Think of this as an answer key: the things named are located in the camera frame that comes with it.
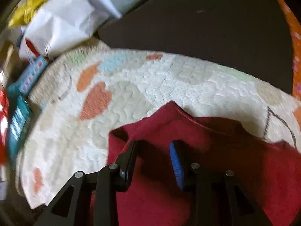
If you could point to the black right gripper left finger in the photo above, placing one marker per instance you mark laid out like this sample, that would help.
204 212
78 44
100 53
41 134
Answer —
86 196

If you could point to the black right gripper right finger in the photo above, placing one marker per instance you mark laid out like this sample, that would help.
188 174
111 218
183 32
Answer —
216 198

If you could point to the dark red garment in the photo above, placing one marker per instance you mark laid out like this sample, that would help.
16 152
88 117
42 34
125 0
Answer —
269 172

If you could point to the teal box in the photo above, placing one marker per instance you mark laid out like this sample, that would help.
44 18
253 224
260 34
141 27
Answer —
19 122

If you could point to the heart patterned quilted mat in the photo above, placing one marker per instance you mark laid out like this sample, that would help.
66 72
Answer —
89 91

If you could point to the red white packet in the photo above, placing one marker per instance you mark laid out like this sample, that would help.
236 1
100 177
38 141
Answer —
4 105

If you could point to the light blue patterned box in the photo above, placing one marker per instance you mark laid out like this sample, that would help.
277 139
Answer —
31 75

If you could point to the dark brown cushion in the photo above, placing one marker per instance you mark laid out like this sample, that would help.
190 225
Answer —
252 36

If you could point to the orange floral fabric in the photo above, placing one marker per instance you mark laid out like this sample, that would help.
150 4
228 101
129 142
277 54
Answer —
295 30

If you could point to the yellow packet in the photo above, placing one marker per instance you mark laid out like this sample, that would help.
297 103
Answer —
23 15

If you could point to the white paper bag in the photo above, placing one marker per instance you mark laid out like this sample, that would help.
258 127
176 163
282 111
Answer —
60 25

